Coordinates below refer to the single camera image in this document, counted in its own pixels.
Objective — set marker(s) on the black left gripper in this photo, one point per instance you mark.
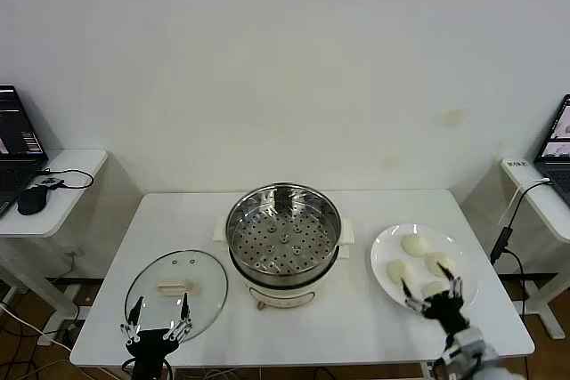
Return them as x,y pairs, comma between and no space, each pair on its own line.
151,344

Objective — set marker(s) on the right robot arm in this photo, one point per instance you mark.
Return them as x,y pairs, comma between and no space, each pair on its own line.
472,353

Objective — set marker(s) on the cream electric cooking pot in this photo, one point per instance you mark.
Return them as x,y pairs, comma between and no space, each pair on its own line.
285,297

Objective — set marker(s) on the black laptop with dark screen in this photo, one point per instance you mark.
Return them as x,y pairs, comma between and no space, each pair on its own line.
18,131

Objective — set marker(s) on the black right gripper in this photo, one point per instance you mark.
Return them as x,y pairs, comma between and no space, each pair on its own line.
447,313

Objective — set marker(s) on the white wall outlet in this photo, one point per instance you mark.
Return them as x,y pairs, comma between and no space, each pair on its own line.
73,252

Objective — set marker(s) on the grey laptop with light screen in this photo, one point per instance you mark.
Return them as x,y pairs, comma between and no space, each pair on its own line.
556,175

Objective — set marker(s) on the black computer mouse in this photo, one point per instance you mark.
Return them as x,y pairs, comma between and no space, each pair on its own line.
32,199

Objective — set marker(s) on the white side desk with mouse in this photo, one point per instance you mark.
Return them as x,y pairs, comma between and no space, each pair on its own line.
75,202

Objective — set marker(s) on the small black usb hub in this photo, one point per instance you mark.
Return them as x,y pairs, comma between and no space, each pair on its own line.
51,182

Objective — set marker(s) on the white steamed baozi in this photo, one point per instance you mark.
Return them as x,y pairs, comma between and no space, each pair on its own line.
432,288
414,245
396,269
432,261

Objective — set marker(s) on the small printed desk label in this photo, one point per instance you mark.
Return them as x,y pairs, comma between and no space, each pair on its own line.
515,164

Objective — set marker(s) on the stainless perforated steamer basket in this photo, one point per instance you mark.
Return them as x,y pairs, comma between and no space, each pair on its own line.
285,242

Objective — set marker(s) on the white side desk with label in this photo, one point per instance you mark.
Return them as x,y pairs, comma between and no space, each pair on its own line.
548,220

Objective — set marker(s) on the white round plate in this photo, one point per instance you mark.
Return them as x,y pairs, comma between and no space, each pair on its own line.
383,255

